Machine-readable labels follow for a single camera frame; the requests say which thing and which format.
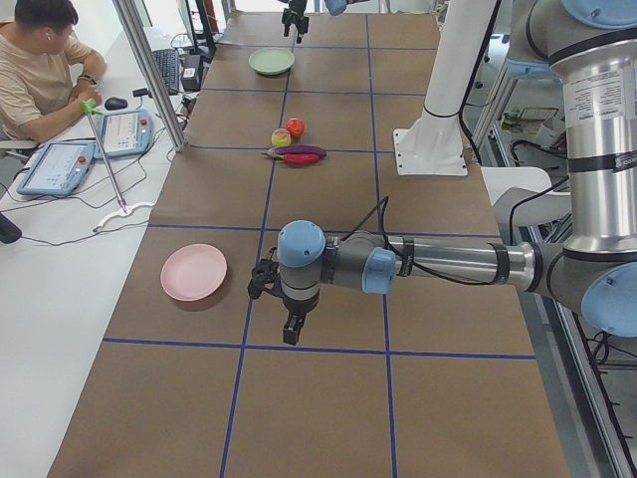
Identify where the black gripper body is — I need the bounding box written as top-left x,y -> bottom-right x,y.
284,296 -> 319,329
282,0 -> 310,30

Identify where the red pomegranate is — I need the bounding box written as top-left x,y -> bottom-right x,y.
285,118 -> 306,139

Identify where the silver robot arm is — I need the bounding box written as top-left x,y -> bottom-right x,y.
281,0 -> 358,44
272,1 -> 636,345

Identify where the green plate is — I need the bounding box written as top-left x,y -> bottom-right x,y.
248,47 -> 296,77

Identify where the pink yellow peach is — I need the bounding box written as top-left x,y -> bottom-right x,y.
271,128 -> 293,148

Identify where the pink plate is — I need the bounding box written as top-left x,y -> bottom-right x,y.
160,244 -> 228,302

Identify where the purple eggplant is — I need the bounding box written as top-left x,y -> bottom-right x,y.
264,144 -> 327,158

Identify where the red chili pepper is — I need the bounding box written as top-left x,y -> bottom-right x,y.
267,153 -> 321,167

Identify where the black keyboard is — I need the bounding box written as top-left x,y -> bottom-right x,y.
151,48 -> 180,95

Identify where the far teach pendant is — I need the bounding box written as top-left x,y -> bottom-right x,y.
97,110 -> 153,158

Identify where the teach pendant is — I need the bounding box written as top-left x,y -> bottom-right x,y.
97,110 -> 153,158
17,141 -> 96,196

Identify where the black computer mouse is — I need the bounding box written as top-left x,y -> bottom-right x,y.
104,97 -> 128,111

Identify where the metal reacher stick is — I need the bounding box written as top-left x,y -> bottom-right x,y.
80,99 -> 155,233

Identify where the white chair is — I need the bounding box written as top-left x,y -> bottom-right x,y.
481,166 -> 571,227

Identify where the seated person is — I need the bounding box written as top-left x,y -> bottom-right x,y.
1,0 -> 106,143

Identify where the near teach pendant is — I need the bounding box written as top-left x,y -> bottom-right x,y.
17,141 -> 96,196

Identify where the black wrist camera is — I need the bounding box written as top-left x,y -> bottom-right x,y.
247,247 -> 283,301

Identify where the black camera cable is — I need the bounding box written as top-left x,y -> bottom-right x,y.
342,196 -> 504,287

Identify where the aluminium frame post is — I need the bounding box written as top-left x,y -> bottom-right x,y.
112,0 -> 186,152

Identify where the white camera pillar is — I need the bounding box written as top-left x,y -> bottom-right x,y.
393,0 -> 500,176

